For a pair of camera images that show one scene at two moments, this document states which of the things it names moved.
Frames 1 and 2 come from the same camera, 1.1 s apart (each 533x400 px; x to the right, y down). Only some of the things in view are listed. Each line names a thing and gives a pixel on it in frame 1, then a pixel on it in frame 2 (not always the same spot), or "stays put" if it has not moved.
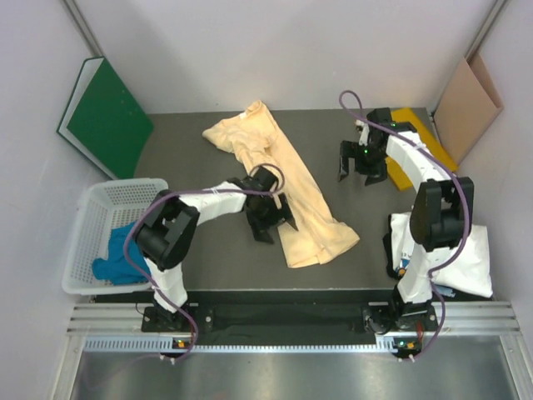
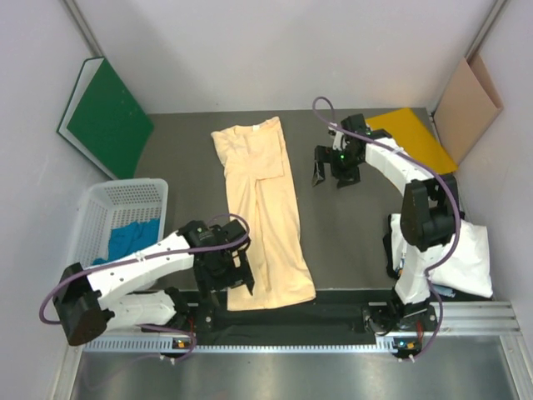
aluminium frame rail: (499, 317) stays put
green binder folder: (105, 122) stays put
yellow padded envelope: (425, 140) stays put
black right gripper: (351, 151) to (328, 153)
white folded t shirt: (469, 274) stays put
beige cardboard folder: (468, 107) stays put
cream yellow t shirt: (251, 132) to (260, 197)
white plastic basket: (106, 206) stays put
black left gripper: (278, 215) to (238, 275)
